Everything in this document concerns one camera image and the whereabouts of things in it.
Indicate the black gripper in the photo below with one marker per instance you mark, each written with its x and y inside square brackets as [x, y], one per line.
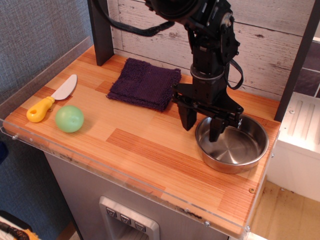
[207, 95]

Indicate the silver metal pot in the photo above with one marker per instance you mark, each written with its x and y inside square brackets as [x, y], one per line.
[236, 150]

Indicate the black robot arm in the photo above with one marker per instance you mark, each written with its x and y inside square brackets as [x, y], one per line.
[210, 28]

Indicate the green round toy vegetable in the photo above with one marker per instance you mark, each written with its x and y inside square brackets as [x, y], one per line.
[69, 119]

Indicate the purple folded cloth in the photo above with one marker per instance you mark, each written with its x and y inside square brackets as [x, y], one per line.
[143, 84]

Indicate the grey toy fridge cabinet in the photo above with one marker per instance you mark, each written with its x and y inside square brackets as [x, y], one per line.
[82, 191]

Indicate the clear acrylic edge guard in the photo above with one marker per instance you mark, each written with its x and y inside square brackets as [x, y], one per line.
[142, 150]

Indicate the orange object bottom left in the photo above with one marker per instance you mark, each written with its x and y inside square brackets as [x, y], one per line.
[31, 235]

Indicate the dark vertical post right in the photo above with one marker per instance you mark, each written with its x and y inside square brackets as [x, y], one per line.
[302, 52]

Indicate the dark vertical post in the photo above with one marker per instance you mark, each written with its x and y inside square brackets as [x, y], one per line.
[302, 52]
[101, 31]

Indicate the dark vertical post left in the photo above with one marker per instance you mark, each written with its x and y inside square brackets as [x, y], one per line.
[101, 31]

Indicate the yellow handled toy knife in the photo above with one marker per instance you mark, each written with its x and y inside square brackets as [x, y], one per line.
[38, 111]

